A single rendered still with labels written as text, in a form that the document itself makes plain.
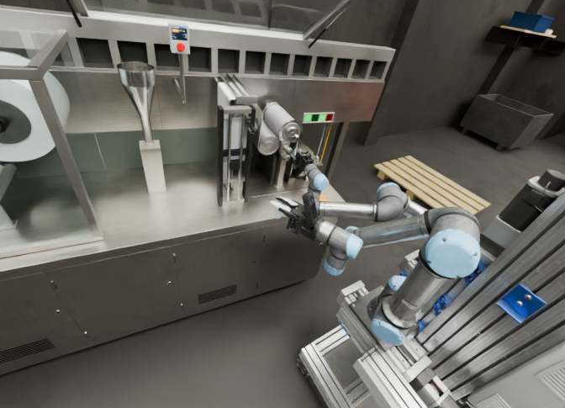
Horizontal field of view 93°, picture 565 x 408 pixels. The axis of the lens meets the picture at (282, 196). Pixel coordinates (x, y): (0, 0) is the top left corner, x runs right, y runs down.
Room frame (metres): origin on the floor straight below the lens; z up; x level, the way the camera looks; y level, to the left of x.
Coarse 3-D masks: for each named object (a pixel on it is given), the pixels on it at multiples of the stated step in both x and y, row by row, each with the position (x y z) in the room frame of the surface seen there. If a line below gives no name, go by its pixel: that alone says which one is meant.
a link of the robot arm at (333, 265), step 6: (330, 246) 0.68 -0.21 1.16; (330, 252) 0.65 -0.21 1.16; (330, 258) 0.64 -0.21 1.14; (336, 258) 0.63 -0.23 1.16; (348, 258) 0.65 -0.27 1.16; (330, 264) 0.64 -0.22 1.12; (336, 264) 0.63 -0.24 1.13; (342, 264) 0.63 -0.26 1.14; (330, 270) 0.63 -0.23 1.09; (336, 270) 0.63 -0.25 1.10; (342, 270) 0.64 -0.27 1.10
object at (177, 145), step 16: (192, 128) 1.44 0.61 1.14; (208, 128) 1.48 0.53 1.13; (112, 144) 1.22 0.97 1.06; (128, 144) 1.26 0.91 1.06; (160, 144) 1.34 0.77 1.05; (176, 144) 1.39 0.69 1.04; (192, 144) 1.43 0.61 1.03; (208, 144) 1.48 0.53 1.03; (112, 160) 1.21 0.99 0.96; (128, 160) 1.25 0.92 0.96; (176, 160) 1.38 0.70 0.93; (192, 160) 1.43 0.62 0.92; (208, 160) 1.48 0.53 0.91
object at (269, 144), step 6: (264, 126) 1.44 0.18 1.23; (264, 132) 1.37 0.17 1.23; (270, 132) 1.38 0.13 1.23; (264, 138) 1.32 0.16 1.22; (270, 138) 1.34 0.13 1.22; (276, 138) 1.35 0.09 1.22; (264, 144) 1.33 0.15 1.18; (270, 144) 1.34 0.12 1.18; (276, 144) 1.36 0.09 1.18; (264, 150) 1.33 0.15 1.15; (270, 150) 1.35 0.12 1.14; (276, 150) 1.36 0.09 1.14
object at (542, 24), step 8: (520, 16) 5.65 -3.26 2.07; (528, 16) 5.57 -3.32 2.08; (536, 16) 5.47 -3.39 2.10; (544, 16) 5.47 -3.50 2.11; (512, 24) 5.69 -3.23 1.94; (520, 24) 5.59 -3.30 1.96; (528, 24) 5.51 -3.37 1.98; (536, 24) 5.45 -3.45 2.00; (544, 24) 5.62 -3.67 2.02; (544, 32) 5.74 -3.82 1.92
